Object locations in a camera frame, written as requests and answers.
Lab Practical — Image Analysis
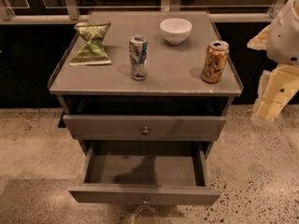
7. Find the metal railing frame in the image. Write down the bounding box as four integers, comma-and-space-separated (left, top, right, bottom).
0, 0, 287, 24

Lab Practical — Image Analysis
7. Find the green chip bag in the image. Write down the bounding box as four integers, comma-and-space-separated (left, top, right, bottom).
70, 22, 111, 66

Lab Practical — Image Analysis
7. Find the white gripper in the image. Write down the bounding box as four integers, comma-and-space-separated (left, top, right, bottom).
247, 0, 299, 120

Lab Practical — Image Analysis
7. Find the grey open middle drawer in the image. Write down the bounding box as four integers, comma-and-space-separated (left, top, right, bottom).
69, 141, 220, 205

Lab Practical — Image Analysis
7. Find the white ceramic bowl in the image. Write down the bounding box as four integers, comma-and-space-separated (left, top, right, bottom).
160, 18, 192, 45

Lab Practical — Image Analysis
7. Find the grey top drawer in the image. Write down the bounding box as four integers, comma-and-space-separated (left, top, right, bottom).
64, 115, 226, 141

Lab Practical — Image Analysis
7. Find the grey drawer cabinet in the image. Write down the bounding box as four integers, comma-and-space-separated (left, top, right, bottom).
49, 11, 242, 150

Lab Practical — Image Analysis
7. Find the silver blue redbull can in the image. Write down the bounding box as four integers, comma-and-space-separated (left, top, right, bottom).
129, 35, 148, 80

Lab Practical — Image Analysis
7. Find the gold soda can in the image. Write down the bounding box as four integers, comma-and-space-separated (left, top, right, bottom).
201, 40, 229, 83

